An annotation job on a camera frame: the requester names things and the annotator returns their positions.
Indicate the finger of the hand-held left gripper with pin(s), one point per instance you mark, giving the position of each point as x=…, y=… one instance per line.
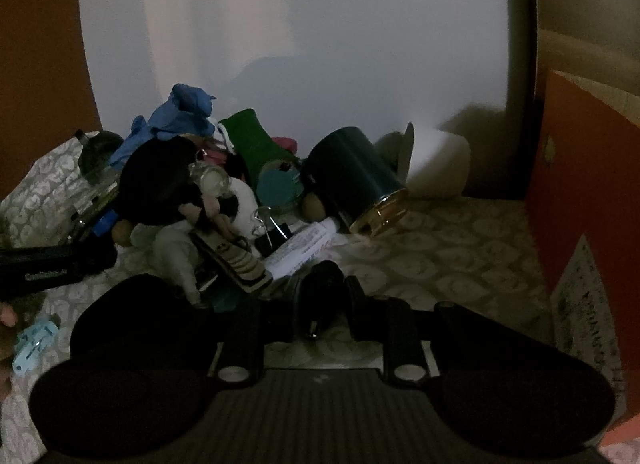
x=92, y=259

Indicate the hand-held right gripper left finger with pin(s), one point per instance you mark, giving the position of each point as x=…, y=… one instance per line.
x=240, y=339

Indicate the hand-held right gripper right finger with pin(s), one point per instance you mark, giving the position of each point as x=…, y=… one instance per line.
x=410, y=339

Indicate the orange cardboard box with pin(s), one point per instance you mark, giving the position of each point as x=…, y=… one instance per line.
x=585, y=183

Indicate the small wooden ball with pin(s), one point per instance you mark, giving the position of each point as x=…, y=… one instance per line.
x=122, y=232
x=313, y=206

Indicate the light blue plastic clip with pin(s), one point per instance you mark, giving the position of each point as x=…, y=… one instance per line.
x=32, y=339

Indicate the clear glass bottle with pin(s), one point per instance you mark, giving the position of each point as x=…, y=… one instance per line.
x=92, y=168

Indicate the black plush toy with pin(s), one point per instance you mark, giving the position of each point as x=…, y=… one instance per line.
x=155, y=178

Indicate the white tube red print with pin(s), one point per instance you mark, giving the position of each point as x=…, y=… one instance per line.
x=305, y=246

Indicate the black binder clip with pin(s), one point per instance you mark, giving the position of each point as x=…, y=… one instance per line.
x=272, y=230

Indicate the white doll figure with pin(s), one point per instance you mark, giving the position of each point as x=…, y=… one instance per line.
x=227, y=204

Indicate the teal round lid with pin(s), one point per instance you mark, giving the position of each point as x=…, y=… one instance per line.
x=280, y=189

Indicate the blue cloth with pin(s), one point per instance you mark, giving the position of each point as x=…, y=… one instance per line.
x=172, y=116

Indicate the dark green can gold rim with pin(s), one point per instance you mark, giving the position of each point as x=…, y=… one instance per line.
x=352, y=176

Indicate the white cup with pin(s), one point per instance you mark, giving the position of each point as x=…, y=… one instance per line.
x=435, y=163

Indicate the green cloth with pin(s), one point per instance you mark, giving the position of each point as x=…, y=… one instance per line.
x=250, y=141

